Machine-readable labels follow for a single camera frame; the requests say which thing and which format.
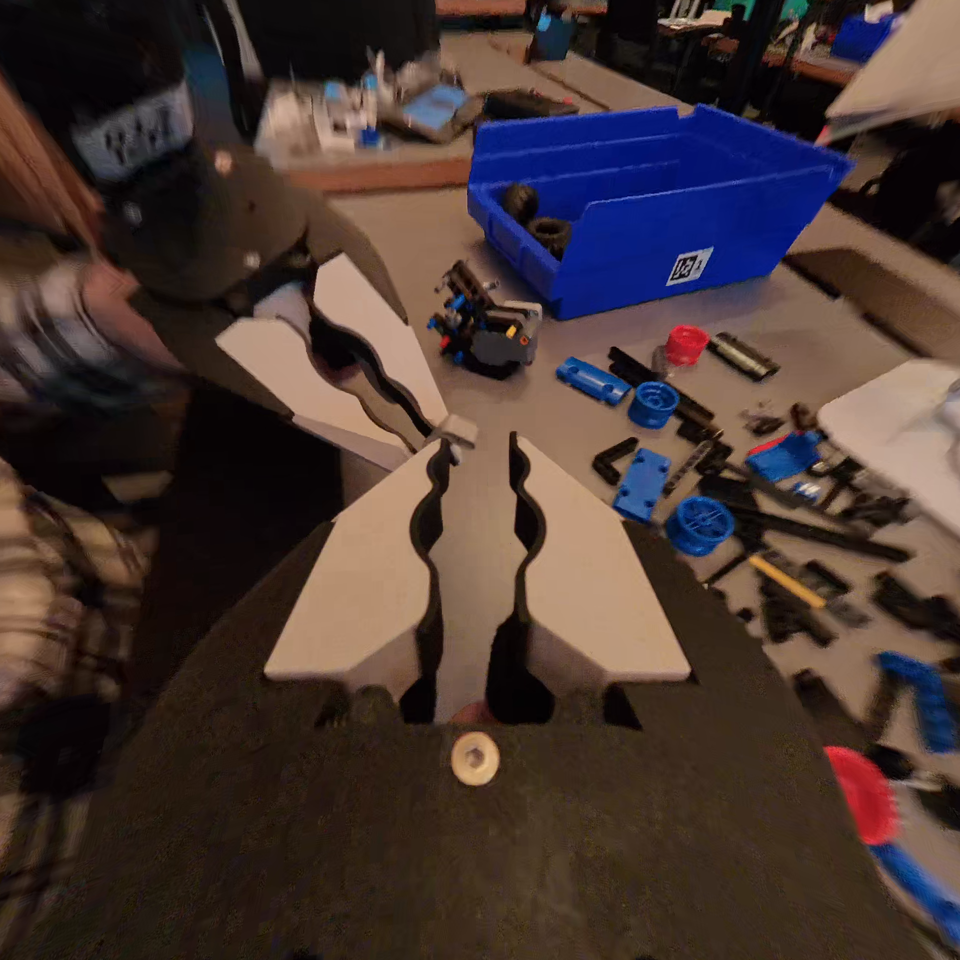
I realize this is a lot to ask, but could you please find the black toy chassis assembly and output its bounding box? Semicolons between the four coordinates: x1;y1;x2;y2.
427;260;544;380

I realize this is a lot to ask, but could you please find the short yellow axle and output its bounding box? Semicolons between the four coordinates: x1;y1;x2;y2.
748;553;826;609

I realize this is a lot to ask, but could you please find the person's left hand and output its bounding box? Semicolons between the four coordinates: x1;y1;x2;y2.
81;264;183;374

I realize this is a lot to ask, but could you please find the blue narrow panel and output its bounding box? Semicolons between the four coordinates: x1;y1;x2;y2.
870;843;960;939

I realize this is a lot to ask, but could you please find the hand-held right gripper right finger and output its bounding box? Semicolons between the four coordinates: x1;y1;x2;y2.
508;431;693;687

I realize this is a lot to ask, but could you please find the blue hinged panel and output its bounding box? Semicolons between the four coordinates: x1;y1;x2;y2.
744;431;824;483

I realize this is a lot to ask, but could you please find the plaid shirt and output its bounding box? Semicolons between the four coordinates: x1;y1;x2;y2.
0;465;151;901

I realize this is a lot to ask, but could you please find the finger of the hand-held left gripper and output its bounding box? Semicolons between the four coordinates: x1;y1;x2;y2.
309;252;451;445
214;317;416;475

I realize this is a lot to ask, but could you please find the red wheel rim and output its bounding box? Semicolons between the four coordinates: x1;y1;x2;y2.
663;324;711;367
822;746;901;847

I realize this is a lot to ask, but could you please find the book stand with white base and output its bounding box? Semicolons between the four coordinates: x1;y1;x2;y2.
816;0;960;537

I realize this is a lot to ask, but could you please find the blue wheel rim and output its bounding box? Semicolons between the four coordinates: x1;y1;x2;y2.
664;495;736;558
627;381;681;430

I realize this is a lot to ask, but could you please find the black large L beam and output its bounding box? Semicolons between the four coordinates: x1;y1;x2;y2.
591;436;641;486

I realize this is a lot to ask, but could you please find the blue large L beam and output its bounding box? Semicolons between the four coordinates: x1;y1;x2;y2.
873;651;957;753

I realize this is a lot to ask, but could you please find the person's left forearm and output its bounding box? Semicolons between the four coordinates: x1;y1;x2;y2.
0;232;174;421

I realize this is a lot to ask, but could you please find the grey desk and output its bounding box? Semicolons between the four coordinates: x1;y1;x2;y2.
127;180;960;946

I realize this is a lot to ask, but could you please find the grey tablet device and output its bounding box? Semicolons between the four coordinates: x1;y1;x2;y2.
378;81;487;144

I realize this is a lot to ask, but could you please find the pile of black beams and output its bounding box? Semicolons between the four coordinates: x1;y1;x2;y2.
607;345;960;834

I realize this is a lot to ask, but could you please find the blue flat panel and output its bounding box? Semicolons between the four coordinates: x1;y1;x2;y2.
555;356;633;407
612;448;672;525

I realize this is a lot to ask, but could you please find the light grey L beam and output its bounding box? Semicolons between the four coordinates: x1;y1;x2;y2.
431;414;479;468

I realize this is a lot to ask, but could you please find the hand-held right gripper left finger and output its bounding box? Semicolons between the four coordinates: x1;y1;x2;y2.
262;440;449;690

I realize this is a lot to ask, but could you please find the black box device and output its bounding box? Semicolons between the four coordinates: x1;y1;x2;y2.
483;90;580;121

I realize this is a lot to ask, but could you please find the black cylindrical panel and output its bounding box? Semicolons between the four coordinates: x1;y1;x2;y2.
707;332;781;382

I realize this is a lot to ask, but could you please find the blue tagged plastic bin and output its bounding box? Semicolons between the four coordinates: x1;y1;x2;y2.
466;103;856;322

